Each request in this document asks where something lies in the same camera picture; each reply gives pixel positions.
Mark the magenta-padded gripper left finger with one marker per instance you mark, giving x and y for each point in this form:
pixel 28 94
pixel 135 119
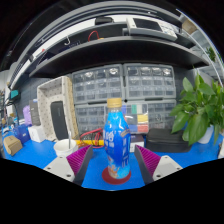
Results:
pixel 61 166

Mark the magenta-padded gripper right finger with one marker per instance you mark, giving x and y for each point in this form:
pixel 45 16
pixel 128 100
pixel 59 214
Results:
pixel 165 166

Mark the blue drink bottle gold cap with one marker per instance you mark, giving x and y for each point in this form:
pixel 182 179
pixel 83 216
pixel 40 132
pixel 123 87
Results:
pixel 117 143

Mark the white printed mug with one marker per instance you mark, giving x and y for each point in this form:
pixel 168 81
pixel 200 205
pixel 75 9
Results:
pixel 61 151

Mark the black zipper case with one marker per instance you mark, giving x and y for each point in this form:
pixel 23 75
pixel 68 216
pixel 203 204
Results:
pixel 166 140

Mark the thin grey stirring stick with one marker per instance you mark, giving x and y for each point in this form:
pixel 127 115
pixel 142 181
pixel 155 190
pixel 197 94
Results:
pixel 69 140

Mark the black box with white label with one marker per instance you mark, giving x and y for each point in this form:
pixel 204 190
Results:
pixel 136 142

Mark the yellow multimeter with red leads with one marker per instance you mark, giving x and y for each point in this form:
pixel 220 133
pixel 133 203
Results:
pixel 90 140

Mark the small white box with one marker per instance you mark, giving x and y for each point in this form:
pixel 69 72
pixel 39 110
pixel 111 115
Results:
pixel 36 134

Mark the black flat pouch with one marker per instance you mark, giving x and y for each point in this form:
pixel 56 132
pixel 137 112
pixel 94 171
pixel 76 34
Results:
pixel 59 120

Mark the flat round red coaster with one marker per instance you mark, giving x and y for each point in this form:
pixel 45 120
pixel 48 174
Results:
pixel 106 179

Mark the blue box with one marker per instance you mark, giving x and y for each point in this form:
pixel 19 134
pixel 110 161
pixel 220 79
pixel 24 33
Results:
pixel 21 133

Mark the brown cardboard box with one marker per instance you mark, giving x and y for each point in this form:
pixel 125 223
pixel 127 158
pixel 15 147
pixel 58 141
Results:
pixel 12 145

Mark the clear box of coloured parts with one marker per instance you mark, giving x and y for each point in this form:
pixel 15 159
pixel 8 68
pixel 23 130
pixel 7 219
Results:
pixel 138 118

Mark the beige perforated storage basket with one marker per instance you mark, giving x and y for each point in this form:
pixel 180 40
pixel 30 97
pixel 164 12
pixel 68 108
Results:
pixel 71 106

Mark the dark grey flat box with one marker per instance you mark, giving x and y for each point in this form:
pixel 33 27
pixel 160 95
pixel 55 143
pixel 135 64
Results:
pixel 35 111

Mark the green potted plant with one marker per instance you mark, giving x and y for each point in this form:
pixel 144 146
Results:
pixel 196 113

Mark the purple package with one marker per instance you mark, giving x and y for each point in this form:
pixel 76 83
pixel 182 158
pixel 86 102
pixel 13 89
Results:
pixel 26 115

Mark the white shelf unit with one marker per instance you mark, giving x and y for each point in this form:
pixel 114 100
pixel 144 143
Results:
pixel 215 56

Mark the black overhead shelf unit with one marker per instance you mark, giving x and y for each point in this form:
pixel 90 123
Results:
pixel 120 50

